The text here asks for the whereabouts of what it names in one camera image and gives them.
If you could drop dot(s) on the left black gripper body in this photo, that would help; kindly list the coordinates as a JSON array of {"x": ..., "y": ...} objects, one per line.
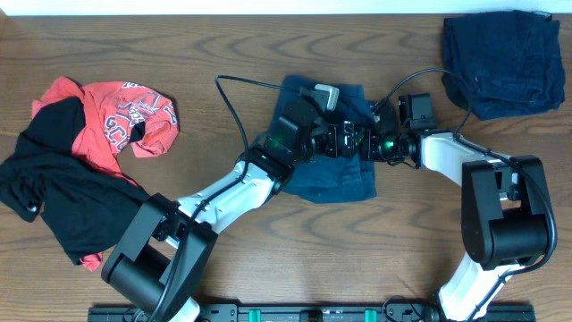
[{"x": 330, "y": 143}]

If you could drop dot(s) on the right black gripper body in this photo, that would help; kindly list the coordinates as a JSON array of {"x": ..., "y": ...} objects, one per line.
[{"x": 375, "y": 148}]

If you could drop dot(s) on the dark blue shorts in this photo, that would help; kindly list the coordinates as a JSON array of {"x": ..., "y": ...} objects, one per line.
[{"x": 338, "y": 180}]

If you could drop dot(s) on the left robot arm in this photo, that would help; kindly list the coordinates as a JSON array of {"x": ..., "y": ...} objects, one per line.
[{"x": 161, "y": 257}]

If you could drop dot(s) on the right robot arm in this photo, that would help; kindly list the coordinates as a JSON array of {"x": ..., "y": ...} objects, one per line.
[{"x": 507, "y": 222}]

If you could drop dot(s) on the folded navy garment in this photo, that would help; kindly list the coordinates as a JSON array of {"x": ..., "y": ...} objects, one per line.
[{"x": 504, "y": 63}]

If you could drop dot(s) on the red printed t-shirt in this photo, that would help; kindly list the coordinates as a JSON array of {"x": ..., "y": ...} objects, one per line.
[{"x": 118, "y": 114}]

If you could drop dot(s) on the black t-shirt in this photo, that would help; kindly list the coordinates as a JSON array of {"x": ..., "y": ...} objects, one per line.
[{"x": 87, "y": 211}]

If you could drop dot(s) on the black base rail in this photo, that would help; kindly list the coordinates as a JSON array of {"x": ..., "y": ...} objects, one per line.
[{"x": 392, "y": 312}]

